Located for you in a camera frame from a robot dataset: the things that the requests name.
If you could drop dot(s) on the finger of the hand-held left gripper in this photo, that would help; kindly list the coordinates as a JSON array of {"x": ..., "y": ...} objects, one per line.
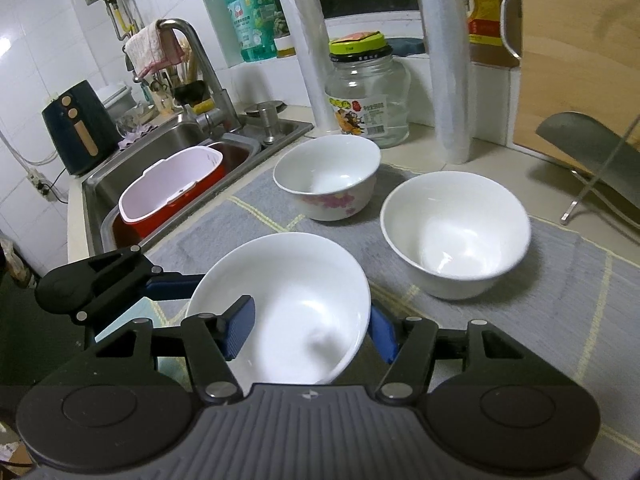
[{"x": 100, "y": 285}]

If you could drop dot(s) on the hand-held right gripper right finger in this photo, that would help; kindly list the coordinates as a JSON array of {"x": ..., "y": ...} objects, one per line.
[{"x": 382, "y": 336}]

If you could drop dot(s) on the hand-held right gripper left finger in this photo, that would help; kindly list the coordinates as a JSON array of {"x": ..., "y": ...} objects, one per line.
[{"x": 239, "y": 329}]

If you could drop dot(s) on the white floral bowl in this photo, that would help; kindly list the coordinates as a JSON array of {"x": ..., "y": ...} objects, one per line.
[
  {"x": 295, "y": 310},
  {"x": 450, "y": 230},
  {"x": 325, "y": 170}
]

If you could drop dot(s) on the red white plastic bucket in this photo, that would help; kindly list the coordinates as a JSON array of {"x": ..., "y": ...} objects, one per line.
[{"x": 165, "y": 195}]

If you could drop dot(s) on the stainless steel sink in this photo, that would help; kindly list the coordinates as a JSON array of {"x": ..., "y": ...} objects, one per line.
[{"x": 125, "y": 170}]

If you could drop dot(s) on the dark blue air fryer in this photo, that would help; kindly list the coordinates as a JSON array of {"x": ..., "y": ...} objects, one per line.
[{"x": 80, "y": 125}]

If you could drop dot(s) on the grey teal patterned mat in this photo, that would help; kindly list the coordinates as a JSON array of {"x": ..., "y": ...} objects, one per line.
[{"x": 550, "y": 270}]

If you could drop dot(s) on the yellow sponge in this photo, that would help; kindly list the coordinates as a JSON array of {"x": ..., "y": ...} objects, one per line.
[{"x": 204, "y": 107}]

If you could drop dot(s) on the metal sink fixture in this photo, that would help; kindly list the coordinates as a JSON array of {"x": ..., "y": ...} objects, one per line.
[{"x": 267, "y": 122}]

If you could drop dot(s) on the metal kitchen faucet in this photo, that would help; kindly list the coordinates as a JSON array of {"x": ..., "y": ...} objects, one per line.
[{"x": 210, "y": 75}]

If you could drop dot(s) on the pink white dish cloth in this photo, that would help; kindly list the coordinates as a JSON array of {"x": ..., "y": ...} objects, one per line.
[{"x": 150, "y": 50}]

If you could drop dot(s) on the glass jar green lid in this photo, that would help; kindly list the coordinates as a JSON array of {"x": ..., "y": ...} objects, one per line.
[{"x": 370, "y": 95}]

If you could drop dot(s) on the thick white plastic roll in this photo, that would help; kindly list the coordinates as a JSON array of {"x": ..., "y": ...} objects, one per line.
[{"x": 447, "y": 60}]

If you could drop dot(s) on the thin plastic wrap roll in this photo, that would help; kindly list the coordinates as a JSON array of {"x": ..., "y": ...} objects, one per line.
[{"x": 307, "y": 50}]

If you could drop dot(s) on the blue cloth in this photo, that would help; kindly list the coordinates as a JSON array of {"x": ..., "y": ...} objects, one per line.
[{"x": 406, "y": 46}]

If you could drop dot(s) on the green dish soap bottle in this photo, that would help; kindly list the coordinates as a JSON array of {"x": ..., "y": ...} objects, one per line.
[{"x": 250, "y": 15}]

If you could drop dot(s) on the oil bottle yellow label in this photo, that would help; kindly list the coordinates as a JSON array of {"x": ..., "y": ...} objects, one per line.
[{"x": 485, "y": 5}]

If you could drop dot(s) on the bamboo cutting board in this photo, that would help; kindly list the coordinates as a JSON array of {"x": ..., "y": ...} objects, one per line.
[{"x": 580, "y": 50}]

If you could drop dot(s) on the white wall outlet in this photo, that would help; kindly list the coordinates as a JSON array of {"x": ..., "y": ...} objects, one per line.
[{"x": 39, "y": 184}]

